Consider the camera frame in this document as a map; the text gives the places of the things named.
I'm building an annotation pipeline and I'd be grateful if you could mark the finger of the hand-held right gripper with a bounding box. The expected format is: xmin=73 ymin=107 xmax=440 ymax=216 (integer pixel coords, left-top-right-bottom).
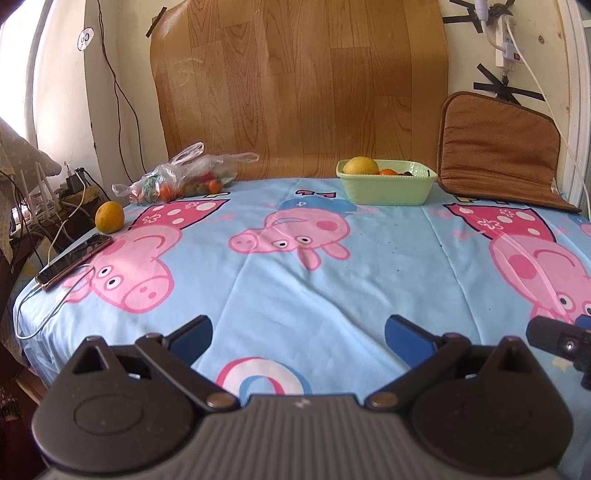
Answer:
xmin=526 ymin=315 xmax=591 ymax=368

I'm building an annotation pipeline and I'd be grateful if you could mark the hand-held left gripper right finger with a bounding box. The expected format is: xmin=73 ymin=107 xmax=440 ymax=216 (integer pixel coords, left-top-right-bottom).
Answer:
xmin=365 ymin=315 xmax=539 ymax=409

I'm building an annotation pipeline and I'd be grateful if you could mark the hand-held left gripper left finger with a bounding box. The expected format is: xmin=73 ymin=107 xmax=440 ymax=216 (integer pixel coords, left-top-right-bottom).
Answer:
xmin=69 ymin=315 xmax=241 ymax=411

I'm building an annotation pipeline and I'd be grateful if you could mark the light green plastic basin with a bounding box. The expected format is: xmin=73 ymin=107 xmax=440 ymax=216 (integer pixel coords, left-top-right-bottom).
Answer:
xmin=336 ymin=159 xmax=438 ymax=206

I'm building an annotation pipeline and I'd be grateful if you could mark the large yellow citrus fruit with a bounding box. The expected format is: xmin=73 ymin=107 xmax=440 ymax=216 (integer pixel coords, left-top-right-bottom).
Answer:
xmin=342 ymin=157 xmax=380 ymax=176

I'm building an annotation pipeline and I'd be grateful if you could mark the printed cartoon pig blanket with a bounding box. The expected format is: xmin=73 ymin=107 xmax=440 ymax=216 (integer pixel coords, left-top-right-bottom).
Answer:
xmin=11 ymin=178 xmax=591 ymax=480

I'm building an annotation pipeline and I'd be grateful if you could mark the black smartphone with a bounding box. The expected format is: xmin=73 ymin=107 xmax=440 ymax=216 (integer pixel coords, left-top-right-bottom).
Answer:
xmin=36 ymin=234 xmax=114 ymax=291

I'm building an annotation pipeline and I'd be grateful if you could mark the small yellow orange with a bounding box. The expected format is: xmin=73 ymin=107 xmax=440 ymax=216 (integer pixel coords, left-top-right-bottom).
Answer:
xmin=95 ymin=201 xmax=125 ymax=234

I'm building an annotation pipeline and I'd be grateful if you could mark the pile of cherry tomatoes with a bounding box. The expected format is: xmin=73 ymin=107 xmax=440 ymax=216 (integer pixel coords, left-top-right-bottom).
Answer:
xmin=131 ymin=171 xmax=234 ymax=204

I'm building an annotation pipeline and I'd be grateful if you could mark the clear plastic bag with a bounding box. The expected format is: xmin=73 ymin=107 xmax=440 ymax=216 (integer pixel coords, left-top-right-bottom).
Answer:
xmin=113 ymin=142 xmax=260 ymax=206

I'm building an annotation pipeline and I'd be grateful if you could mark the black charger plug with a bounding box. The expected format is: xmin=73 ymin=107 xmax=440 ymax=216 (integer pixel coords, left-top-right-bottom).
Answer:
xmin=65 ymin=161 xmax=88 ymax=197

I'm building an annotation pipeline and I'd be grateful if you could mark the brown seat cushion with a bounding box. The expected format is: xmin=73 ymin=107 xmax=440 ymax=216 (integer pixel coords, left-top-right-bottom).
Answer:
xmin=436 ymin=91 xmax=583 ymax=214

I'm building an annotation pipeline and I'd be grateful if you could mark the white router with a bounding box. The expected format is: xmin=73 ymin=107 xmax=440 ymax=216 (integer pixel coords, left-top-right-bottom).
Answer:
xmin=21 ymin=161 xmax=61 ymax=222

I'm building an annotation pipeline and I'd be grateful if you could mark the black tape cross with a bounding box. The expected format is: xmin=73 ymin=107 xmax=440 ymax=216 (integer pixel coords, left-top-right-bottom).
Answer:
xmin=475 ymin=65 xmax=546 ymax=103
xmin=450 ymin=0 xmax=483 ymax=33

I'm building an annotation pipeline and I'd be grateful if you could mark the grey patterned cloth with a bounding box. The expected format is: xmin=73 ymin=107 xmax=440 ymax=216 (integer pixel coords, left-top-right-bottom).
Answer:
xmin=0 ymin=117 xmax=63 ymax=185

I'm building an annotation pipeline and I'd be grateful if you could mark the white power strip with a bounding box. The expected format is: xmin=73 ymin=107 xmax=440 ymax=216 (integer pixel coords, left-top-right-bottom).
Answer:
xmin=495 ymin=14 xmax=522 ymax=70

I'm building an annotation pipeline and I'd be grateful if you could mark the black tape strip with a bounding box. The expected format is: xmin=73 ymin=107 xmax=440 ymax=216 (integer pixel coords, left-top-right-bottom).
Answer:
xmin=147 ymin=7 xmax=168 ymax=38

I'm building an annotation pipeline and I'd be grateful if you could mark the wooden bed frame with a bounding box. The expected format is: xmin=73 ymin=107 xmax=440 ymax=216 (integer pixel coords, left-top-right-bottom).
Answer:
xmin=16 ymin=367 xmax=49 ymax=402

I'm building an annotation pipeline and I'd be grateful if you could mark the white charging cable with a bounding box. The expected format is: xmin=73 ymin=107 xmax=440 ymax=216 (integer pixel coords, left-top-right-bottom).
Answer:
xmin=46 ymin=182 xmax=88 ymax=265

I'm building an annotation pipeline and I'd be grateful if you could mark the white looped cable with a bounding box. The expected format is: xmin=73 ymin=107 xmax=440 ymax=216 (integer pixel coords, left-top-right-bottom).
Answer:
xmin=15 ymin=265 xmax=93 ymax=341

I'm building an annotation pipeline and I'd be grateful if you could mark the long white power cable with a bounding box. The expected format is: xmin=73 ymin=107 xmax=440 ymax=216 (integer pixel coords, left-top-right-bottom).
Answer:
xmin=507 ymin=18 xmax=589 ymax=206

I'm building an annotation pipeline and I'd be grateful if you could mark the black wall cable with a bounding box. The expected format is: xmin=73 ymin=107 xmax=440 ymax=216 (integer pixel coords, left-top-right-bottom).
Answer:
xmin=96 ymin=0 xmax=145 ymax=174

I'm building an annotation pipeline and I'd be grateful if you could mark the wood-pattern wall sheet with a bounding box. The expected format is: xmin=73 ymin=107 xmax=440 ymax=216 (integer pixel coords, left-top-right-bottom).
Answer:
xmin=150 ymin=0 xmax=451 ymax=181

